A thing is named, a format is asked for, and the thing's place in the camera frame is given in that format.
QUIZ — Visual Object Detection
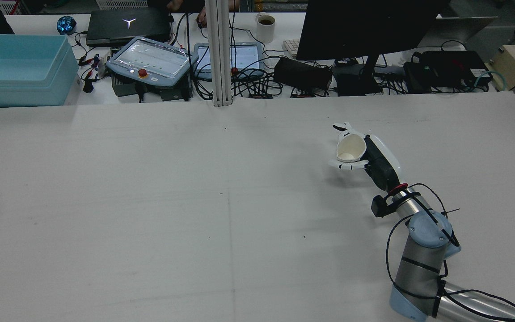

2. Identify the white adapter block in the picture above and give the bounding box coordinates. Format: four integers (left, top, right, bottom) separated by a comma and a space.
97, 50, 111, 77

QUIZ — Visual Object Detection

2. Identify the light blue plastic bin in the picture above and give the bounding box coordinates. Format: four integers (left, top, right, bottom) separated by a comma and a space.
0, 34, 80, 108

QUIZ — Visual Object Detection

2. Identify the aluminium profile post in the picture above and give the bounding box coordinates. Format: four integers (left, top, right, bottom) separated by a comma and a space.
205, 0, 233, 107

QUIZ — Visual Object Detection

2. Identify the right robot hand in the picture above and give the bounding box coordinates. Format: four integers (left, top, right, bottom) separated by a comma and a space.
329, 121, 404, 193

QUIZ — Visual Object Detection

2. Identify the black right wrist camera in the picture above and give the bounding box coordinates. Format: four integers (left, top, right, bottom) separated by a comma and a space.
371, 195, 395, 219

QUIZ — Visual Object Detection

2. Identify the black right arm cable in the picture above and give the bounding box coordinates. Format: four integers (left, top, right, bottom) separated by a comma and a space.
385, 182, 515, 322

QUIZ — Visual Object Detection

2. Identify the black laptop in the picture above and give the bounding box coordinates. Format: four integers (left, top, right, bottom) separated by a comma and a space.
86, 8, 174, 47

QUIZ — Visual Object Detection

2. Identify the white coffee mug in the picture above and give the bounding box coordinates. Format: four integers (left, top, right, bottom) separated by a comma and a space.
256, 13, 276, 44

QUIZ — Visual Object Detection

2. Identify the black power supply box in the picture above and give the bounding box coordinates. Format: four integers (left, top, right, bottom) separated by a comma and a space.
404, 50, 493, 93

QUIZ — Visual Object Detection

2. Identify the white paper cup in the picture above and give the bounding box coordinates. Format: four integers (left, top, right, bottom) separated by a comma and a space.
336, 133, 368, 163

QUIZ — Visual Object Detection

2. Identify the dark blue computer mouse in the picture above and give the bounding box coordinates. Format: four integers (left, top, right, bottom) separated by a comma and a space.
57, 16, 77, 35

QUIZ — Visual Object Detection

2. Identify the black monitor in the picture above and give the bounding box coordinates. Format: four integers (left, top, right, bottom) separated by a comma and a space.
296, 0, 450, 96

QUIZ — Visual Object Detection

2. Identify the grey tablet pendant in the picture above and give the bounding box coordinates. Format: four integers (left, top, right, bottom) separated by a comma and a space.
194, 42, 265, 81

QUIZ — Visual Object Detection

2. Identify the grey teach pendant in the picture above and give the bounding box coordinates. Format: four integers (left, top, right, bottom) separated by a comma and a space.
106, 36, 198, 90

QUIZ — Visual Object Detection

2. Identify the black pouch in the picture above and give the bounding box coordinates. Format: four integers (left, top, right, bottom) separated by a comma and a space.
274, 56, 333, 91

